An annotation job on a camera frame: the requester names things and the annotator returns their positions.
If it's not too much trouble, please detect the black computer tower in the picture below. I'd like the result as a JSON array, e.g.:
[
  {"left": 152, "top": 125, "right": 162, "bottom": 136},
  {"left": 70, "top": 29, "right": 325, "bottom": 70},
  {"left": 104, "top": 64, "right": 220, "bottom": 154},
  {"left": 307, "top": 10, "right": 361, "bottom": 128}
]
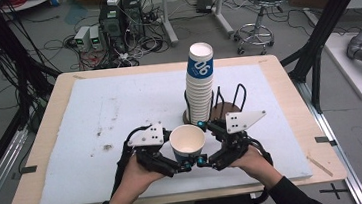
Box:
[
  {"left": 121, "top": 0, "right": 147, "bottom": 42},
  {"left": 96, "top": 0, "right": 130, "bottom": 56}
]

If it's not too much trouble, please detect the white floor board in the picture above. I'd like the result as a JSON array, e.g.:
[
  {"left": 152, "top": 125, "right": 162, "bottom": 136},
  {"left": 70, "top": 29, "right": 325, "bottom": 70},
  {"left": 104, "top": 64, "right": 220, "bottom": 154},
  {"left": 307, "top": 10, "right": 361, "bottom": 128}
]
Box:
[{"left": 322, "top": 29, "right": 362, "bottom": 107}]

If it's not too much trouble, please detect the person's right hand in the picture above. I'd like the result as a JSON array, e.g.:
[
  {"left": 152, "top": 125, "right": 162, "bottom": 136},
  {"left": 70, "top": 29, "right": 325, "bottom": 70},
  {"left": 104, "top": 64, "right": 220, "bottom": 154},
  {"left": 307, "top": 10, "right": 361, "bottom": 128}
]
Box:
[{"left": 228, "top": 146, "right": 285, "bottom": 194}]

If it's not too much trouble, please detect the round white table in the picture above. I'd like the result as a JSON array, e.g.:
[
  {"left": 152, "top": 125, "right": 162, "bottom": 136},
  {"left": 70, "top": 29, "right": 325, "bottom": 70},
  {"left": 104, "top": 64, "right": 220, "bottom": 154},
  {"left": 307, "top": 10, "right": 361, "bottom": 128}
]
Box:
[{"left": 0, "top": 0, "right": 59, "bottom": 15}]

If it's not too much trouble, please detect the black box on floor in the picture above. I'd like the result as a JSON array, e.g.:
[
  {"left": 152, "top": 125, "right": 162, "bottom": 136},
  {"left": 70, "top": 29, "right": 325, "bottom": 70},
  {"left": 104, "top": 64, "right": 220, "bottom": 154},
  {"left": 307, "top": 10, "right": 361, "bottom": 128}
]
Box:
[{"left": 194, "top": 0, "right": 216, "bottom": 15}]

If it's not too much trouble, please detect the black frame post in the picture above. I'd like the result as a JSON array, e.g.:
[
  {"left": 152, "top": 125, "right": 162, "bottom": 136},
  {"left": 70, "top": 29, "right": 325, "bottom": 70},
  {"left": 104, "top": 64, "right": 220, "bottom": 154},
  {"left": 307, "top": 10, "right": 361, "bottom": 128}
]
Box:
[{"left": 274, "top": 0, "right": 362, "bottom": 117}]

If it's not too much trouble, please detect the tangle of floor cables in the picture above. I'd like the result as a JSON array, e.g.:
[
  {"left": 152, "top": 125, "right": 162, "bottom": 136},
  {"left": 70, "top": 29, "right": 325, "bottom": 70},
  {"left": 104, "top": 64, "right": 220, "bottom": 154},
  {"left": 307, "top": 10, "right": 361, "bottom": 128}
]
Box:
[{"left": 38, "top": 1, "right": 170, "bottom": 76}]

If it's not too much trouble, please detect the grey power supply unit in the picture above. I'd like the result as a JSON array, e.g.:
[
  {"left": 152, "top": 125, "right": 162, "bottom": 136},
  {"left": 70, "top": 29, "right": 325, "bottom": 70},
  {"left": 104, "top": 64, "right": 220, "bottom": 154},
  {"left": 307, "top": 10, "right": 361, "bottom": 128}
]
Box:
[
  {"left": 72, "top": 24, "right": 94, "bottom": 54},
  {"left": 87, "top": 24, "right": 105, "bottom": 52}
]

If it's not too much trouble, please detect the hand-held gripper cable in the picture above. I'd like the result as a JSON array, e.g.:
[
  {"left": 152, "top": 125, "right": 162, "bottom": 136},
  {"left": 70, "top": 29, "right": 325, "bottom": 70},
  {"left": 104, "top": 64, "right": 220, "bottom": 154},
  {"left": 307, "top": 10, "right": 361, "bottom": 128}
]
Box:
[
  {"left": 245, "top": 134, "right": 279, "bottom": 204},
  {"left": 103, "top": 124, "right": 160, "bottom": 198}
]

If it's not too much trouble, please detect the black tape piece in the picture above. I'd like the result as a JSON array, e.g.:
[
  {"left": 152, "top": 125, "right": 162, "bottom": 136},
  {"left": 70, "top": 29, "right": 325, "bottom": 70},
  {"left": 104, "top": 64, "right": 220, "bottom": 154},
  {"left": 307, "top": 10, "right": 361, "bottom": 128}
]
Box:
[
  {"left": 9, "top": 164, "right": 40, "bottom": 182},
  {"left": 314, "top": 134, "right": 339, "bottom": 149}
]

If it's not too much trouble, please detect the white table leg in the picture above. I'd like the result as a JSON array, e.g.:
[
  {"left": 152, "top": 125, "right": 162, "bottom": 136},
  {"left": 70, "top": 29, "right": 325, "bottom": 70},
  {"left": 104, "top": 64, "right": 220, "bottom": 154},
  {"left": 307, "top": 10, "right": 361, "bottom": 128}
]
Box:
[
  {"left": 158, "top": 0, "right": 179, "bottom": 47},
  {"left": 211, "top": 0, "right": 236, "bottom": 38}
]

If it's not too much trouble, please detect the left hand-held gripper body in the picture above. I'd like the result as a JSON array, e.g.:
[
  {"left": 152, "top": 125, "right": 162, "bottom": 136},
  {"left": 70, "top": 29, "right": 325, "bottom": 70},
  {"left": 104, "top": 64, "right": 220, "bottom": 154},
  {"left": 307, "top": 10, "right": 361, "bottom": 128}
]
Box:
[{"left": 125, "top": 120, "right": 180, "bottom": 182}]

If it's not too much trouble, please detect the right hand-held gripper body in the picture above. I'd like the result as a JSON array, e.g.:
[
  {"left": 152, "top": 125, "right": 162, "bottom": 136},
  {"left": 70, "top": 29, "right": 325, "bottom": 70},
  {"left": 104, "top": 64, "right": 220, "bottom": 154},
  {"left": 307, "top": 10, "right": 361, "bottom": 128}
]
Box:
[{"left": 204, "top": 109, "right": 273, "bottom": 173}]

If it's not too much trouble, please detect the black frame with cables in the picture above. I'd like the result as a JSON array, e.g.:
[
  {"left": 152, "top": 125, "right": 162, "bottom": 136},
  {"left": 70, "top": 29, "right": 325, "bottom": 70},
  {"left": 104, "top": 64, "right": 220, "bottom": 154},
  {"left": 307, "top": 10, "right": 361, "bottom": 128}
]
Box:
[{"left": 0, "top": 0, "right": 68, "bottom": 134}]

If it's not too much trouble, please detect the white foam mat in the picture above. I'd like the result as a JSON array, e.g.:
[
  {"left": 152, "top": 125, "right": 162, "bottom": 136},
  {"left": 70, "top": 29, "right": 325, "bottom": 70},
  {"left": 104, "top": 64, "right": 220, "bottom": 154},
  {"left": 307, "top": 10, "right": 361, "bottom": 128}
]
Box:
[{"left": 26, "top": 57, "right": 314, "bottom": 204}]

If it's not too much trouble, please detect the right hand-held gripper cable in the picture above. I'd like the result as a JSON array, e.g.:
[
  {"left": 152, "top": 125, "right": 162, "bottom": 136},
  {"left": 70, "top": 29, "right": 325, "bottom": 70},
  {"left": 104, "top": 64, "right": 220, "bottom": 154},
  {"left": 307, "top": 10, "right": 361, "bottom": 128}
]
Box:
[{"left": 245, "top": 134, "right": 279, "bottom": 204}]

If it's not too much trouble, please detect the thin wooden strip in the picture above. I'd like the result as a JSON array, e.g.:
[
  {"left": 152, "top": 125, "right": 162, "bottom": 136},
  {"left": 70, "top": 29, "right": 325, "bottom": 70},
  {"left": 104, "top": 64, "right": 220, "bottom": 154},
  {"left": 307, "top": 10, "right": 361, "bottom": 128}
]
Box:
[{"left": 306, "top": 153, "right": 335, "bottom": 180}]

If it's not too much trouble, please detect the stack of paper cups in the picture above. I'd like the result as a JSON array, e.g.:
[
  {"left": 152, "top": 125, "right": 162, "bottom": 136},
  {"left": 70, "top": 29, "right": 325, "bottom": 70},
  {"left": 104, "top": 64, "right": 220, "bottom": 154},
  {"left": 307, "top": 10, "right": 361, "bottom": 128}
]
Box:
[{"left": 179, "top": 41, "right": 221, "bottom": 127}]

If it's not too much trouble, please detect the single white blue paper cup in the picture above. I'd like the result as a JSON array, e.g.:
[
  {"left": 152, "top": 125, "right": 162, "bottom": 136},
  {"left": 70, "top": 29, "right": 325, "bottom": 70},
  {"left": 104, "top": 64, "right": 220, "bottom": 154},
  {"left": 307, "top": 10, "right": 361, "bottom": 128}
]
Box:
[{"left": 167, "top": 122, "right": 209, "bottom": 166}]

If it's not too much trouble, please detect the left hand-held gripper cable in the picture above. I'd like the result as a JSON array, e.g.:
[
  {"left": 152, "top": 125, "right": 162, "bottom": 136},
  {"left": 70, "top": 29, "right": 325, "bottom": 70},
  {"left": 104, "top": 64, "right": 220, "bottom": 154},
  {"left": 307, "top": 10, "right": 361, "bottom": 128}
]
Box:
[{"left": 103, "top": 124, "right": 160, "bottom": 198}]

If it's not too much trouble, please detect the person's left hand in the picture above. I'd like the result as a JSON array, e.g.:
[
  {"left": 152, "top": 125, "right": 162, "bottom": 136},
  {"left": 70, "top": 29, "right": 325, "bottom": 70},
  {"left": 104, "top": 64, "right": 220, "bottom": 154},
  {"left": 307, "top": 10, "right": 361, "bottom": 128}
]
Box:
[{"left": 104, "top": 152, "right": 171, "bottom": 204}]

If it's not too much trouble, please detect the black round stool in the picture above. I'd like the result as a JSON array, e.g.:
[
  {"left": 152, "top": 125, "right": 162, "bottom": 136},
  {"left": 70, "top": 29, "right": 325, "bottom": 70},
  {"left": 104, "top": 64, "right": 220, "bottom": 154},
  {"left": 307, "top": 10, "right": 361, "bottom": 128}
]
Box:
[{"left": 229, "top": 0, "right": 294, "bottom": 59}]

